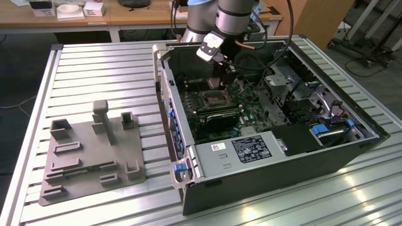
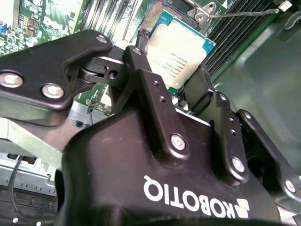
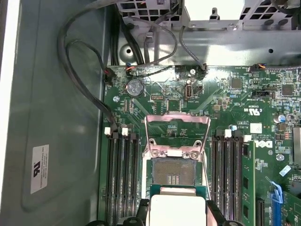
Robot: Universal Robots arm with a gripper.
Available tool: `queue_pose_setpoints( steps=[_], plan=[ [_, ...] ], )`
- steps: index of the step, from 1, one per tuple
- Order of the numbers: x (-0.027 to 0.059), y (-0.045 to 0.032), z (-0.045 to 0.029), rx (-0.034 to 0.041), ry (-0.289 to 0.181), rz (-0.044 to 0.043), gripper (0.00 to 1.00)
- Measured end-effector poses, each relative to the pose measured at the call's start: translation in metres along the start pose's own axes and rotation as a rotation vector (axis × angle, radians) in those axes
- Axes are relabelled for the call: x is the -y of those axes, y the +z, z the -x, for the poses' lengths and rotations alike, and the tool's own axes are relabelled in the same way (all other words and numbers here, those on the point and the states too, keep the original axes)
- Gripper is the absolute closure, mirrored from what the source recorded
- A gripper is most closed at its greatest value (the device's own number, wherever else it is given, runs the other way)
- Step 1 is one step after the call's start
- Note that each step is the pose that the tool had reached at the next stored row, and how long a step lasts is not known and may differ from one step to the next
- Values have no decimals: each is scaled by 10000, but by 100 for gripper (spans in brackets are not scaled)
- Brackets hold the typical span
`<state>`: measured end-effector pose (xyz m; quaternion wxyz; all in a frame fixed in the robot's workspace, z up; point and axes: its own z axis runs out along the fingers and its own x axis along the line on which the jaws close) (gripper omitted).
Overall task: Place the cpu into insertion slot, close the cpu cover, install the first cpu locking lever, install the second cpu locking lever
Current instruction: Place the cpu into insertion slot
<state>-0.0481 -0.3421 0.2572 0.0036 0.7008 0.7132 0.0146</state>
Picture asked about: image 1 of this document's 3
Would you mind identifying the metal socket cover frame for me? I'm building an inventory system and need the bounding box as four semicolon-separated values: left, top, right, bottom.
234;77;247;95

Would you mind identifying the thin wire locking lever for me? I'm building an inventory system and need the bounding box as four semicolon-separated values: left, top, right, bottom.
230;89;246;105

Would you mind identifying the copper curved tube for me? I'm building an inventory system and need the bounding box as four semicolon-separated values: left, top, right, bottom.
235;40;255;50

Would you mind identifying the grey metal disk bay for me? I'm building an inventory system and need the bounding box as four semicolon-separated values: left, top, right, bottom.
257;46;334;127

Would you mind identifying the green motherboard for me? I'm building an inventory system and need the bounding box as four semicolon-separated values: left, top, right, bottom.
181;75;274;145

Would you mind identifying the black graphics card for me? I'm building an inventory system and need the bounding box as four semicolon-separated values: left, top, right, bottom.
201;112;241;140

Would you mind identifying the silver chipset heat sink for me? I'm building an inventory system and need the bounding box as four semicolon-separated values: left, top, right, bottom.
241;126;262;137

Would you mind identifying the brown wooden panel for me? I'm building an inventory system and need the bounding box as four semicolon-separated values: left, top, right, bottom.
292;0;348;50

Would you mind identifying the wooden desk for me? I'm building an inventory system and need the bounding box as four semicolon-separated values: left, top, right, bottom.
0;0;114;43
110;0;285;43

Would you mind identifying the black round object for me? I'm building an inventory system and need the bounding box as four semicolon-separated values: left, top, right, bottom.
118;0;151;8

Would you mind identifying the wheeled equipment cart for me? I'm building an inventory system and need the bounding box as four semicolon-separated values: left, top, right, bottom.
326;0;402;69

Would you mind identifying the black plastic shroud box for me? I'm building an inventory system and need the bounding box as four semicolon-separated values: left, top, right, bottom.
273;124;326;157

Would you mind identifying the hard disk in blue carrier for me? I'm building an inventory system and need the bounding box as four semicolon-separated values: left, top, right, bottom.
309;124;362;148

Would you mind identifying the silver power supply unit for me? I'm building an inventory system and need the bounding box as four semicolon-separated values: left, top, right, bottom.
191;130;289;180

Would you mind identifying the plain white box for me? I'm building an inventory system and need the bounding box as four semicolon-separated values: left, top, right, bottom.
83;1;107;17

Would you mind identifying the black open PC case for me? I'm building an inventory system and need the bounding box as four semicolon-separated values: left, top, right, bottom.
151;35;392;216

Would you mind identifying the grey plastic parts rack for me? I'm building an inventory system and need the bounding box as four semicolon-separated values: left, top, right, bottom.
38;100;149;207

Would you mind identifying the white box with black label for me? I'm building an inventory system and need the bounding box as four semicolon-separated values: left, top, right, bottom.
30;0;54;17

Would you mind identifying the green RAM stick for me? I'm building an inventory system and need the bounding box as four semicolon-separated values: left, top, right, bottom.
64;164;106;177

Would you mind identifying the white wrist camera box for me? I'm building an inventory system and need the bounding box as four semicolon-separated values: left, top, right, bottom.
197;32;226;63

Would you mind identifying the thin black base cable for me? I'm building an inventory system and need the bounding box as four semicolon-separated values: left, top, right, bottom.
170;0;185;40

